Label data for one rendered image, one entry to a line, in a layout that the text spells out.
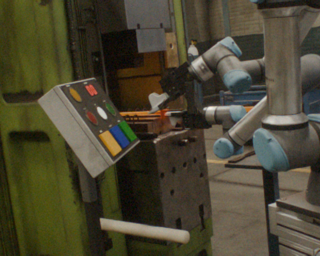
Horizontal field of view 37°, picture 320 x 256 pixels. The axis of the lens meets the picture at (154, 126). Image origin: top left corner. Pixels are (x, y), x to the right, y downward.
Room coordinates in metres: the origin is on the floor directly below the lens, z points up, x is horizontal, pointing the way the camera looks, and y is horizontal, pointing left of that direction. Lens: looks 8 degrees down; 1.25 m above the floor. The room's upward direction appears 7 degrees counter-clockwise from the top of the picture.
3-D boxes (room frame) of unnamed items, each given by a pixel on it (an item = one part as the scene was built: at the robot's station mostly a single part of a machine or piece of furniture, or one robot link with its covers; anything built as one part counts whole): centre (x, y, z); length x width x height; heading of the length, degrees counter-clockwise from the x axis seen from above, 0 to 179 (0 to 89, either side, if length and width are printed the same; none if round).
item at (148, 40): (2.18, 0.14, 1.32); 0.42 x 0.20 x 0.10; 53
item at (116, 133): (1.52, 0.12, 1.01); 0.07 x 0.05 x 0.07; 168
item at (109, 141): (1.43, 0.14, 1.01); 0.07 x 0.05 x 0.07; 168
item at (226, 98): (6.01, -1.55, 0.36); 1.20 x 0.80 x 0.72; 48
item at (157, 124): (2.18, 0.14, 0.96); 0.42 x 0.20 x 0.09; 53
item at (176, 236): (1.72, 0.11, 0.62); 0.44 x 0.05 x 0.05; 53
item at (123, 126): (1.62, 0.10, 1.01); 0.07 x 0.05 x 0.07; 168
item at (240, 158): (2.57, -0.56, 0.68); 0.60 x 0.04 x 0.01; 138
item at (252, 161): (2.42, -0.57, 0.67); 0.40 x 0.30 x 0.02; 141
